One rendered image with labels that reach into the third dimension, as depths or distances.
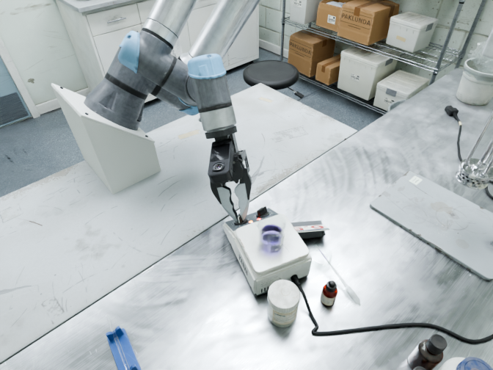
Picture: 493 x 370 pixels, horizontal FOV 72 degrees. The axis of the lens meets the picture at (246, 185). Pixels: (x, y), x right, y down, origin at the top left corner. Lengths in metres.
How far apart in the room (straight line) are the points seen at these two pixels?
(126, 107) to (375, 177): 0.71
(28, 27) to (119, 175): 2.49
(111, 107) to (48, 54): 2.51
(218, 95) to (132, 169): 0.38
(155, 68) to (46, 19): 2.62
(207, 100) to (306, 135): 0.51
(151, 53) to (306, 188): 0.51
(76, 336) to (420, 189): 0.88
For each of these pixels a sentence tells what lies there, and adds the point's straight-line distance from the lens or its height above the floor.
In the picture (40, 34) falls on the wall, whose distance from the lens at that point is 3.39.
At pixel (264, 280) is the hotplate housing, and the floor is 0.96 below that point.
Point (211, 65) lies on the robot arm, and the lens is 0.72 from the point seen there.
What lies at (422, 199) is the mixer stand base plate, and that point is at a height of 0.91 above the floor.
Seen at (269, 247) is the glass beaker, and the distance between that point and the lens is 0.67.
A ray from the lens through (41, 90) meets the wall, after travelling 3.51.
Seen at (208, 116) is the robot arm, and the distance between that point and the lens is 0.72.
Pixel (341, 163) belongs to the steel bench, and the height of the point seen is 0.90.
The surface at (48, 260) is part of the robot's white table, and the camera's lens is 0.92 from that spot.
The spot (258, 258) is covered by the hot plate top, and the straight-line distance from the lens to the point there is 0.68.
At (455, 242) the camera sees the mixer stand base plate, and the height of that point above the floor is 0.91.
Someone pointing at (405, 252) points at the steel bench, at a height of 0.90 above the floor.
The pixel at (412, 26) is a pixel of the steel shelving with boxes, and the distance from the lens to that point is 2.78.
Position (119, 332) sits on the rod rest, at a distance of 0.73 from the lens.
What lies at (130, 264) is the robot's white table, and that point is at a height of 0.90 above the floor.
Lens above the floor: 1.55
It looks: 43 degrees down
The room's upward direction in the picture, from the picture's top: 2 degrees counter-clockwise
